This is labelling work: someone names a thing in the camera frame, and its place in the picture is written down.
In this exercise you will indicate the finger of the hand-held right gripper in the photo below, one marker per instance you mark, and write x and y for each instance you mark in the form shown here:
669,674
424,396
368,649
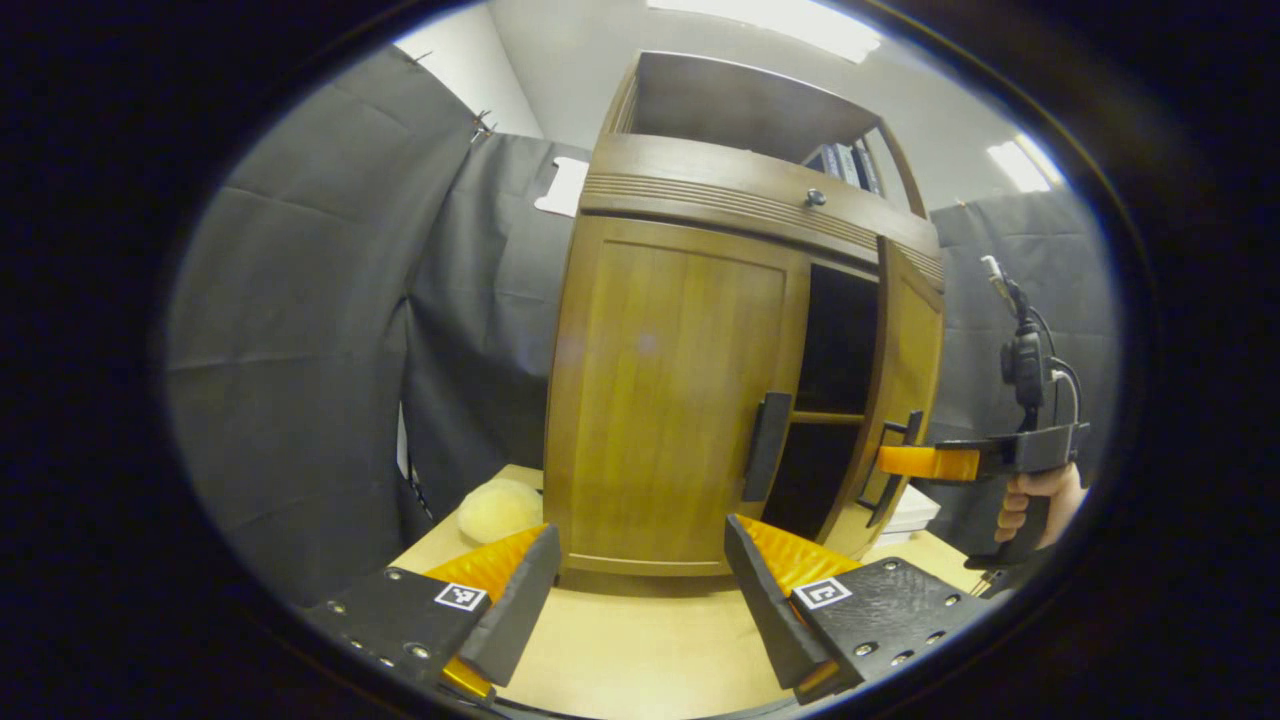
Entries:
930,463

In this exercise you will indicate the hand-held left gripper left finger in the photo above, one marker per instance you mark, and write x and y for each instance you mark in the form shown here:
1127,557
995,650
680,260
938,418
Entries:
515,615

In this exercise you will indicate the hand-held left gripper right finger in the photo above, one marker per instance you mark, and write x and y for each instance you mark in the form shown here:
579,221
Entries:
765,610

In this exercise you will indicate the wooden cabinet door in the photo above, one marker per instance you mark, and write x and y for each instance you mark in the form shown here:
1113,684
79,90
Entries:
905,340
660,400

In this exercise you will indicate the wooden double-door shoe cabinet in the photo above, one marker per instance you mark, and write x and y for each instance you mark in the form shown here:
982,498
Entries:
700,170

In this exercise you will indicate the white flat box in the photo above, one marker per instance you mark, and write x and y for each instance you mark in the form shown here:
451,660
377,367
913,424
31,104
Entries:
910,512

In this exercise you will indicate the pale yellow plush ball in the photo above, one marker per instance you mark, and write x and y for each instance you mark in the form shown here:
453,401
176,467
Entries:
498,508

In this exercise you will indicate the black backdrop cloth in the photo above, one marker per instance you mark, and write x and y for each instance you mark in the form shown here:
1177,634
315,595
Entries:
290,330
990,270
480,330

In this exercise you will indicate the dark book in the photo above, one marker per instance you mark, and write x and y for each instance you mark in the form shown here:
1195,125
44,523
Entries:
869,172

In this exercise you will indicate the grey book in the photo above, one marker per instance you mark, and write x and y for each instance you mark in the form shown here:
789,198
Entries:
849,166

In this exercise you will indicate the blue book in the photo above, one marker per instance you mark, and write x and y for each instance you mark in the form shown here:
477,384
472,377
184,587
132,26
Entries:
826,160

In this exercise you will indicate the large ceiling light panel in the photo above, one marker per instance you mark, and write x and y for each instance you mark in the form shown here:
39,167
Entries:
770,22

